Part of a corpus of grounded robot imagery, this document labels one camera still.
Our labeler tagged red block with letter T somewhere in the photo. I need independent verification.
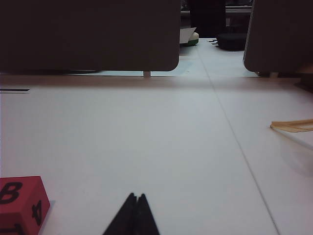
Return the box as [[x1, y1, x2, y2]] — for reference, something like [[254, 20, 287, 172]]
[[0, 176, 51, 235]]

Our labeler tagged white folded paper card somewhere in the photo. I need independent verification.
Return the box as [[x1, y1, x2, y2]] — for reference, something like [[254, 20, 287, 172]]
[[180, 27, 197, 45]]

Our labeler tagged narrow grey desk divider panel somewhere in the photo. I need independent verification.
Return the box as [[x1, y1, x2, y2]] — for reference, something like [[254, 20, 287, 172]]
[[243, 0, 313, 74]]

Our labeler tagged large grey desk divider panel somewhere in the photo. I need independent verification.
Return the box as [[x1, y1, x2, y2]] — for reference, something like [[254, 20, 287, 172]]
[[0, 0, 181, 74]]

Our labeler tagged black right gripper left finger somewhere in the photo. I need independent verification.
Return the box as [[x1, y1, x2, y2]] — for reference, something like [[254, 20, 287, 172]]
[[102, 193, 137, 235]]

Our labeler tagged black round cushion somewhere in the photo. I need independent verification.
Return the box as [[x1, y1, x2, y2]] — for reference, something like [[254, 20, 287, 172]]
[[216, 32, 246, 51]]

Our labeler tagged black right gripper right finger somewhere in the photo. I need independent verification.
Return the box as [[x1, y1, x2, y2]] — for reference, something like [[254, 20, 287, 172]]
[[133, 193, 161, 235]]

